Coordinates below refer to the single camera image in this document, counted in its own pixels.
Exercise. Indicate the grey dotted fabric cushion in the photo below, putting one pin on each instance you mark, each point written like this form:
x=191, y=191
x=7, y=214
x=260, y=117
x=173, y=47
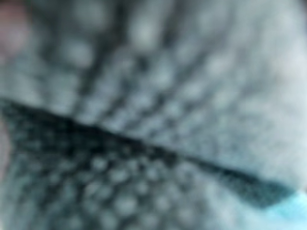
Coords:
x=153, y=95

